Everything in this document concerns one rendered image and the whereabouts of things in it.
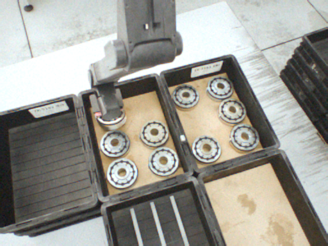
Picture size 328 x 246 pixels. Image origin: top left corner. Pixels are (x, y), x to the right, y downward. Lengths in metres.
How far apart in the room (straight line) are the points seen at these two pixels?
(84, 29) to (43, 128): 1.54
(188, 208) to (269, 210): 0.27
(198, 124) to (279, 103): 0.44
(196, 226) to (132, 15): 0.72
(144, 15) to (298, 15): 2.50
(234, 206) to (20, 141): 0.78
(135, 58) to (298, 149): 0.97
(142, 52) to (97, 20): 2.19
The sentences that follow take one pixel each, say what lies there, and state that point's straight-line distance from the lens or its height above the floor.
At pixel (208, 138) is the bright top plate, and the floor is 0.86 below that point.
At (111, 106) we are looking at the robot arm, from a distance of 0.80.
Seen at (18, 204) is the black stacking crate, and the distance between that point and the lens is 1.07.
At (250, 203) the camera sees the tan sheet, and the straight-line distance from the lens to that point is 1.01.
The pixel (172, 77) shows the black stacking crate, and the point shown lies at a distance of 1.08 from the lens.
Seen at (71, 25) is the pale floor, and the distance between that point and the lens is 2.61.
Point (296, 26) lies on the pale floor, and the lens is 2.74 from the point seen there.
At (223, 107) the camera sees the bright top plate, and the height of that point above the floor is 0.86.
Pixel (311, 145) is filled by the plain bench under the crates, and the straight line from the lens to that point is 1.31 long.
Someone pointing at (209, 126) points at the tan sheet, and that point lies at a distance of 1.06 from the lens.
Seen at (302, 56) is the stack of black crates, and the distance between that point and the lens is 1.85.
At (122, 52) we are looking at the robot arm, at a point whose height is 1.46.
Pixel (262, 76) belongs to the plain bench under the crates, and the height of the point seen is 0.70.
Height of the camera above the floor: 1.78
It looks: 64 degrees down
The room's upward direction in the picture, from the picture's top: 1 degrees clockwise
